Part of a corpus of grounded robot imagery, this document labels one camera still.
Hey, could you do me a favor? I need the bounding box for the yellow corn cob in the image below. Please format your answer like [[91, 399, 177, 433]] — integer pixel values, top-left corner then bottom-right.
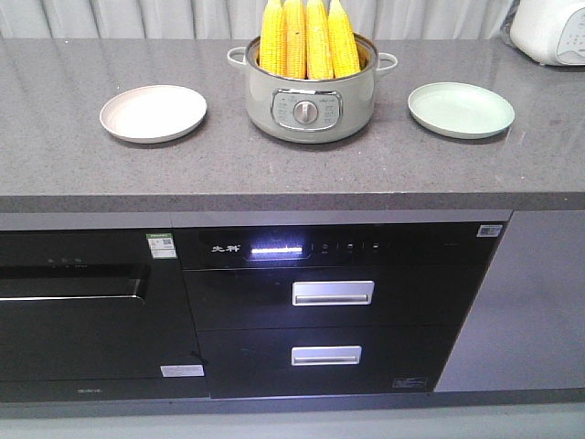
[[259, 0, 286, 76], [305, 0, 335, 80], [328, 0, 361, 78], [283, 0, 306, 80]]

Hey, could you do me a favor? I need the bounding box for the black disinfection cabinet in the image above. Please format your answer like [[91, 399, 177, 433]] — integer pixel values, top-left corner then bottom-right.
[[175, 221, 505, 399]]

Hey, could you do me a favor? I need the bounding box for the green electric cooking pot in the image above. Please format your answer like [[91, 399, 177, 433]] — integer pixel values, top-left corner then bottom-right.
[[227, 35, 398, 144]]

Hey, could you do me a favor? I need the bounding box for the green energy label sticker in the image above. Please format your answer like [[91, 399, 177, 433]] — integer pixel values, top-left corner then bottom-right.
[[145, 233, 177, 259]]

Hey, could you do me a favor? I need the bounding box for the cream white plate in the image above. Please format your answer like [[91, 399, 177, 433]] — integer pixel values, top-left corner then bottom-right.
[[99, 85, 207, 145]]

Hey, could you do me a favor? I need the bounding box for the white label sticker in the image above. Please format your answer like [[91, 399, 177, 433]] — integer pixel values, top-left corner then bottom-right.
[[160, 364, 205, 378]]

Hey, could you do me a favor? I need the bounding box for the white QR sticker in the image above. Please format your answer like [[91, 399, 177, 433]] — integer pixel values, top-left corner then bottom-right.
[[476, 224, 504, 238]]

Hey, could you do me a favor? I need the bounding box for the light green plate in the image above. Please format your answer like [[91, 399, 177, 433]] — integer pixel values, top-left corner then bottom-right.
[[408, 82, 516, 140]]

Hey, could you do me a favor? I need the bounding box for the black built-in dishwasher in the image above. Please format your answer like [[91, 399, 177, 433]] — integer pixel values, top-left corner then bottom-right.
[[1, 229, 208, 402]]

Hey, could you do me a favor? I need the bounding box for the grey cabinet door panel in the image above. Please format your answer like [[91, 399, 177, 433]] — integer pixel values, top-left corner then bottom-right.
[[437, 211, 584, 391]]

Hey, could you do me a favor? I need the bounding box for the white rice cooker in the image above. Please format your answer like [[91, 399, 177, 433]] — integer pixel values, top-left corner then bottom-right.
[[510, 0, 584, 67]]

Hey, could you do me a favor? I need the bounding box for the grey curtain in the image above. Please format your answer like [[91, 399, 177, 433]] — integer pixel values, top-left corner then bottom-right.
[[1, 0, 516, 39]]

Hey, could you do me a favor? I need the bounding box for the silver upper drawer handle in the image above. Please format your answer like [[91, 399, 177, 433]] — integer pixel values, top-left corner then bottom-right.
[[292, 281, 375, 306]]

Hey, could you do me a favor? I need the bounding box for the silver drawer handle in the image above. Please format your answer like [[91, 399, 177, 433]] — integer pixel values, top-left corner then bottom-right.
[[292, 281, 375, 306], [291, 346, 362, 367]]

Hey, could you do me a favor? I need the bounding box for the silver lower drawer handle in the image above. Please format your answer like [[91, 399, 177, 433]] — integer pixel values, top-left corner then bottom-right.
[[291, 346, 362, 367]]

